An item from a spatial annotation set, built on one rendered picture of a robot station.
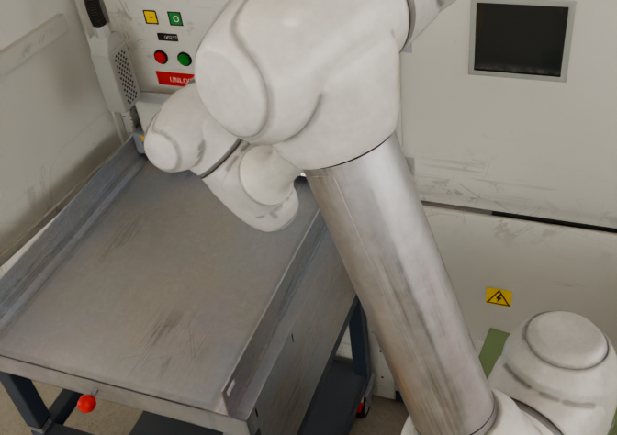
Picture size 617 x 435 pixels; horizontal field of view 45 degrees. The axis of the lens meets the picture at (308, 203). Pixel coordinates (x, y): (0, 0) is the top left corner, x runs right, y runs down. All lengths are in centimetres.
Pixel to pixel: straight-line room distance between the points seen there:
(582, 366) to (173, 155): 67
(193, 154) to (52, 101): 66
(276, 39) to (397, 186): 20
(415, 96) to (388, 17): 84
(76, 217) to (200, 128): 61
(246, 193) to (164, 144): 15
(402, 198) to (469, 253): 104
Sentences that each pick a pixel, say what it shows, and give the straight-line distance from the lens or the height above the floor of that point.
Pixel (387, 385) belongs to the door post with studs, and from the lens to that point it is 227.
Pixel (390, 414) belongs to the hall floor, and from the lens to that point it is 229.
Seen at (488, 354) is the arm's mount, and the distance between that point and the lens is 135.
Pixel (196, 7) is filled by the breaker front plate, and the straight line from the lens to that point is 159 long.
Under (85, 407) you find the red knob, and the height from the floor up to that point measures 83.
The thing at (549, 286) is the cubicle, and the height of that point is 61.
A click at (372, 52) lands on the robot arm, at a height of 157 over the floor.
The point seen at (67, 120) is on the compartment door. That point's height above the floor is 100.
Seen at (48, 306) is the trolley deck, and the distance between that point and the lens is 159.
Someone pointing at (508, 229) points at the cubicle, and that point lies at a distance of 169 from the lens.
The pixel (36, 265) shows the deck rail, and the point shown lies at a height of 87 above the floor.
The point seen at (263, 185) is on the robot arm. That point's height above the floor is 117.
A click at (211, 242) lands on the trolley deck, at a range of 160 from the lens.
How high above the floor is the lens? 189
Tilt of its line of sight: 39 degrees down
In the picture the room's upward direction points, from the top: 8 degrees counter-clockwise
